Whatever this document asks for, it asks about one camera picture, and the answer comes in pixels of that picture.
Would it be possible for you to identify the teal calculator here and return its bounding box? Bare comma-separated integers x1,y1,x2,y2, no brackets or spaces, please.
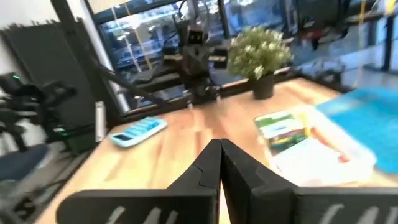
108,116,169,149

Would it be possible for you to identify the clear pencil box teal lid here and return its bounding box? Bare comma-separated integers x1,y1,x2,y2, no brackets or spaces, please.
254,86,398,187

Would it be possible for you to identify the light blue sticky note pad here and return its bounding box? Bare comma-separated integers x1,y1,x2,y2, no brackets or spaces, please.
273,136,352,186

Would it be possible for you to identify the black office chair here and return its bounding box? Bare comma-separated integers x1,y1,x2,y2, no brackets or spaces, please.
0,73,78,181

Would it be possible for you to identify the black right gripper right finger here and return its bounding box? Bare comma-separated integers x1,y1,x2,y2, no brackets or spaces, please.
220,139,398,224

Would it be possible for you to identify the dark partition panel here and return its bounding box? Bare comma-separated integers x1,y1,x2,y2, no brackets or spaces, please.
6,21,97,125

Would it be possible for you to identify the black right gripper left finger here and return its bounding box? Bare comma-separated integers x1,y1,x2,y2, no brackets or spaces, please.
55,139,222,224

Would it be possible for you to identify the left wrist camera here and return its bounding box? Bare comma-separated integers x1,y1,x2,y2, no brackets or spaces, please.
187,29,205,44

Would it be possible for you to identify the silver metal plate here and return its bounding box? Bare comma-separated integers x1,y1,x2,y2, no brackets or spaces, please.
95,101,107,144

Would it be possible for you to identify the black aluminium table frame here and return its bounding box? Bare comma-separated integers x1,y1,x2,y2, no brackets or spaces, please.
118,71,343,125

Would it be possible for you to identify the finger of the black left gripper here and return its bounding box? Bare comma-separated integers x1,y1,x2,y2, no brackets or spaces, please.
186,49,197,77
195,49,206,77

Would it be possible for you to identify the red pen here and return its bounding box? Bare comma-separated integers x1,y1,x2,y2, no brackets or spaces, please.
310,127,352,164

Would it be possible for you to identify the potted green plant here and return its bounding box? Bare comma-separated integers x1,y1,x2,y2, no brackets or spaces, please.
226,26,293,100

